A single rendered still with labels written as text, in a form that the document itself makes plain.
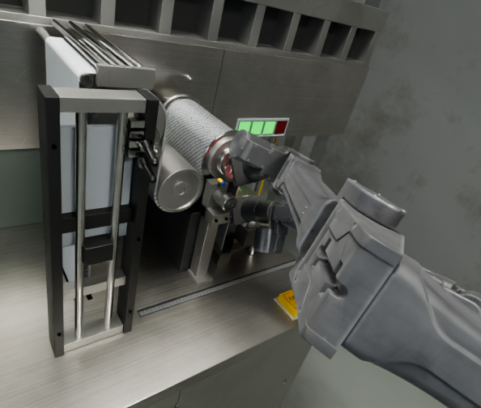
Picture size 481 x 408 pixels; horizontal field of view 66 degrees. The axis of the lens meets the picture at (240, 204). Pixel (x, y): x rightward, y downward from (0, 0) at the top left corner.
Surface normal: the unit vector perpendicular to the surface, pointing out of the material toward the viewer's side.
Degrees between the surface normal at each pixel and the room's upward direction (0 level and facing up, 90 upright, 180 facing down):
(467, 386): 70
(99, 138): 90
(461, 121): 90
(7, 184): 90
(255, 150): 81
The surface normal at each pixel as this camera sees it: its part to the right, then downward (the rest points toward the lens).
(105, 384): 0.23, -0.83
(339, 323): -0.40, 0.02
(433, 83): -0.72, 0.21
